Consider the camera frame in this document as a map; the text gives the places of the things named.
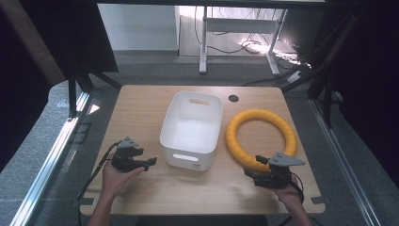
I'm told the yellow ribbed ring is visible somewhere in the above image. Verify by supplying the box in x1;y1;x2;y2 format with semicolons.
225;108;298;173

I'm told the tangle of floor cables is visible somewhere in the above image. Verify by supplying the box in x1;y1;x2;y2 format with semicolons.
193;6;313;70

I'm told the white plastic basket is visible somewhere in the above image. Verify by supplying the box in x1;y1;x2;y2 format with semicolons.
158;90;224;172

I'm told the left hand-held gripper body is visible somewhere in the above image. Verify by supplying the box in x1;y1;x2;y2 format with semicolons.
110;136;145;173

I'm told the white metal desk frame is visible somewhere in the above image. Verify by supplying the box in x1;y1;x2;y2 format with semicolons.
199;5;289;77

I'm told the black tripod stand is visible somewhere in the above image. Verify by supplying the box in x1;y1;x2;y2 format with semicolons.
280;12;361;128
64;60;123;120

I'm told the person's right hand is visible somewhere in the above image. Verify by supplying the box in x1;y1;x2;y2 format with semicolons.
272;174;305;206

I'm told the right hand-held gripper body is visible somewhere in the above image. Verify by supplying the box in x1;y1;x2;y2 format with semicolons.
251;152;306;190

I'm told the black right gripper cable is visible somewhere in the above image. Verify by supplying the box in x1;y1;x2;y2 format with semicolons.
277;171;306;226

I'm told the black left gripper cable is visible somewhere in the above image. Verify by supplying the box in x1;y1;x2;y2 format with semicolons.
76;141;122;202

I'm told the aluminium floor rail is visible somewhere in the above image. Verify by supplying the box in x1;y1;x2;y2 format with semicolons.
308;98;382;226
8;91;92;226

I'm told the black curtain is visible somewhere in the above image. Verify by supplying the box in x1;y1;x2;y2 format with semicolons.
309;0;399;189
0;0;120;173

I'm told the white power strip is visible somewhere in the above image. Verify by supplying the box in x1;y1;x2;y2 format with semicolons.
285;70;304;85

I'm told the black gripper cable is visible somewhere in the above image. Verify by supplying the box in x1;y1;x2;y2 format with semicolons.
277;171;306;226
76;141;122;202

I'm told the person's left hand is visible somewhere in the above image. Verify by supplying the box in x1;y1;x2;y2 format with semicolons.
101;155;146;202

